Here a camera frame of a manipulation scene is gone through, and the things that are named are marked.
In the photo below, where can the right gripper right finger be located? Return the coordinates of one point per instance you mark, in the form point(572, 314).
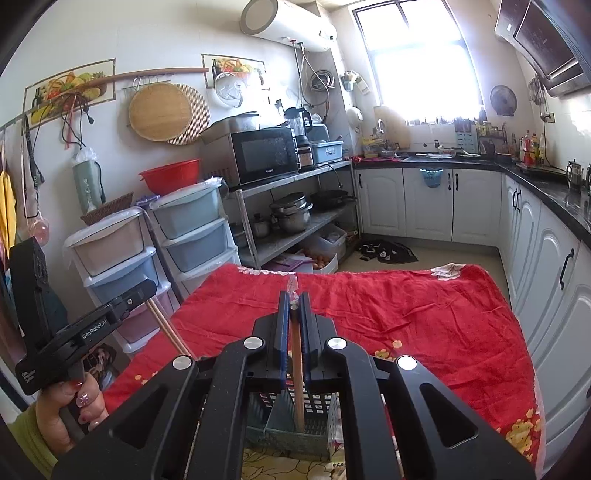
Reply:
point(399, 420)

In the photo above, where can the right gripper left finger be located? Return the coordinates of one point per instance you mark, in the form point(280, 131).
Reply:
point(189, 420)

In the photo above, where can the person's left hand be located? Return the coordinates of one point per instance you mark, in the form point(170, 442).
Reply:
point(66, 409)

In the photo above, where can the white lower cabinets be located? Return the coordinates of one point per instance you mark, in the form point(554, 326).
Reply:
point(542, 234)

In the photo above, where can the red plastic basin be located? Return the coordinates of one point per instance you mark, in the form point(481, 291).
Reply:
point(168, 178)

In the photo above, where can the white water heater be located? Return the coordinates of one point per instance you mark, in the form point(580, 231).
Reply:
point(286, 23)

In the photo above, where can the round bamboo tray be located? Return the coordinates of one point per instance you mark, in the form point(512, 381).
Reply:
point(159, 112)

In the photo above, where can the wooden chopsticks pair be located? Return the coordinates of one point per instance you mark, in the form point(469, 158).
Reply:
point(168, 330)
point(296, 356)

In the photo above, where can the wicker basket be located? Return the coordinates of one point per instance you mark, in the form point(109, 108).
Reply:
point(121, 203)

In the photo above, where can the left plastic drawer tower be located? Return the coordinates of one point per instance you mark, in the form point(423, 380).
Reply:
point(115, 254)

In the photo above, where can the green sleeve forearm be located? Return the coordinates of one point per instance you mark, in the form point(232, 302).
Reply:
point(28, 436)

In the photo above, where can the metal teapot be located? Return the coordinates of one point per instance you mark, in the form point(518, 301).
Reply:
point(574, 175)

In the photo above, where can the metal storage shelf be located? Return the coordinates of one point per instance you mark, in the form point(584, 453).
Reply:
point(329, 187)

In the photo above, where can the small wall fan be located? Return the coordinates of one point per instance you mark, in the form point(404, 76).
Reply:
point(503, 100)

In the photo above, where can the green hanging bag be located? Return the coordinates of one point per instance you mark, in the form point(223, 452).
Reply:
point(87, 174)

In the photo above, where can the stainless steel pot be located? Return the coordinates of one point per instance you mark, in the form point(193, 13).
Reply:
point(292, 212)

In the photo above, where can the window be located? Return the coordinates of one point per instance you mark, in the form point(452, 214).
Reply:
point(420, 60)

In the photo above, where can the plastic drawer tower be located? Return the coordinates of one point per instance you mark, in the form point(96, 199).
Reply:
point(193, 233)
point(115, 254)

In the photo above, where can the black microwave oven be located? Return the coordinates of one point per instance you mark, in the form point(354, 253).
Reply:
point(246, 157)

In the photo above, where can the black range hood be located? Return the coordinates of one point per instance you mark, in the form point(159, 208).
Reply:
point(526, 27)

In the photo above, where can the red floral tablecloth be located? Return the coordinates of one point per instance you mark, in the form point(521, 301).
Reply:
point(452, 319)

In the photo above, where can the right plastic drawer tower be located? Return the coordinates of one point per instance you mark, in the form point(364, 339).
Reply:
point(193, 233)

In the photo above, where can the dark green utensil basket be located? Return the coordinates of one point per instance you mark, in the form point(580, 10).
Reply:
point(271, 424)

